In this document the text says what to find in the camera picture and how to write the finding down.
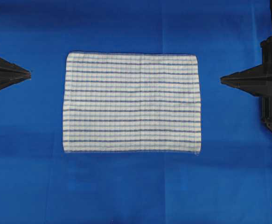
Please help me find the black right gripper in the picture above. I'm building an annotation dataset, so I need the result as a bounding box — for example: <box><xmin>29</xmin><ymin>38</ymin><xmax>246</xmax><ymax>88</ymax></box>
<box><xmin>220</xmin><ymin>36</ymin><xmax>272</xmax><ymax>123</ymax></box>

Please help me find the blue striped white towel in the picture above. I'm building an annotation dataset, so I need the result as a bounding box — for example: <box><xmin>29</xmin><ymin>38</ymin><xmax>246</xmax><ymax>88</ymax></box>
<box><xmin>63</xmin><ymin>51</ymin><xmax>202</xmax><ymax>154</ymax></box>

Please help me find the blue table cloth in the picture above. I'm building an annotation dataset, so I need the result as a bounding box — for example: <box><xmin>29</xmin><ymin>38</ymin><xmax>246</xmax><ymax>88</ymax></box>
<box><xmin>0</xmin><ymin>0</ymin><xmax>272</xmax><ymax>224</ymax></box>

